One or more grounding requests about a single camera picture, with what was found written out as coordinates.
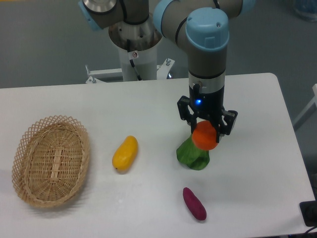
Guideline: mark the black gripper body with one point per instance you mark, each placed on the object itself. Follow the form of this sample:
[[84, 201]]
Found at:
[[207, 106]]

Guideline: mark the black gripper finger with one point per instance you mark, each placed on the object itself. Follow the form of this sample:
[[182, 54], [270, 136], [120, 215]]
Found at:
[[188, 111], [225, 123]]

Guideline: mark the orange fruit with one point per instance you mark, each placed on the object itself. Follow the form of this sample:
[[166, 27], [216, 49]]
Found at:
[[204, 136]]

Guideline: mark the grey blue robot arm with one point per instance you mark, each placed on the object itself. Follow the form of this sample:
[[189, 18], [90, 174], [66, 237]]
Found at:
[[198, 27]]

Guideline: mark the woven wicker basket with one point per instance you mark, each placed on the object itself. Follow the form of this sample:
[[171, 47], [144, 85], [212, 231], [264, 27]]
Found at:
[[51, 162]]

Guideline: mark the green leafy vegetable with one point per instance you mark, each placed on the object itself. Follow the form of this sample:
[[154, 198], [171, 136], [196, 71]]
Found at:
[[191, 156]]

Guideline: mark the yellow mango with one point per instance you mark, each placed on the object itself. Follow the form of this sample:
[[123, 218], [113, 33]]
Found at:
[[125, 154]]

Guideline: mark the purple sweet potato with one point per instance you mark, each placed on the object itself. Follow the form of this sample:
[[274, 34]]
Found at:
[[194, 204]]

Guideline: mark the black device at table edge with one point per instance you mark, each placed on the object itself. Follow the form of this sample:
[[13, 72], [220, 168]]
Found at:
[[309, 212]]

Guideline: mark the blue object top right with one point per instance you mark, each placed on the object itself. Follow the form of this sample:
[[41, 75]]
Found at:
[[306, 9]]

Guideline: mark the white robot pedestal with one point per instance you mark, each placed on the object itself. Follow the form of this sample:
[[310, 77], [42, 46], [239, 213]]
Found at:
[[137, 47]]

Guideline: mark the white frame at right edge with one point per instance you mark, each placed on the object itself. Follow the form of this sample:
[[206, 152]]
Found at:
[[306, 112]]

